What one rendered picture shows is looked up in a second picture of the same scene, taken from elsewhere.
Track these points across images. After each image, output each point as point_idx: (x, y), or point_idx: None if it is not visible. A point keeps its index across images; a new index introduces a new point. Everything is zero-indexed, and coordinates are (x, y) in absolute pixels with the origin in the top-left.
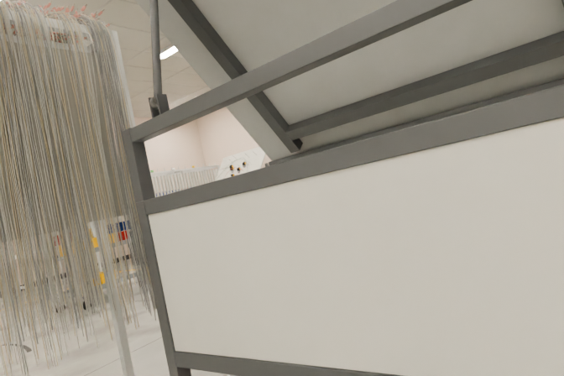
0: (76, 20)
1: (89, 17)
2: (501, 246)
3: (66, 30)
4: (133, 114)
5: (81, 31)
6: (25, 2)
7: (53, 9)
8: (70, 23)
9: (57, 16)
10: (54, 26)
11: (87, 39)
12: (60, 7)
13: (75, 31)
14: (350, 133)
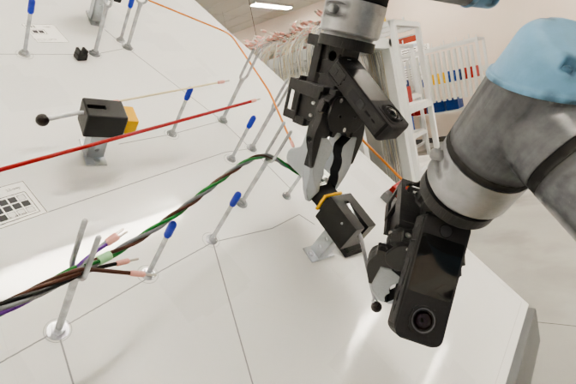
0: (291, 52)
1: (313, 32)
2: None
3: (285, 69)
4: (363, 153)
5: (291, 67)
6: (267, 39)
7: (277, 45)
8: (280, 63)
9: (275, 55)
10: (273, 69)
11: (296, 76)
12: (291, 32)
13: (296, 63)
14: None
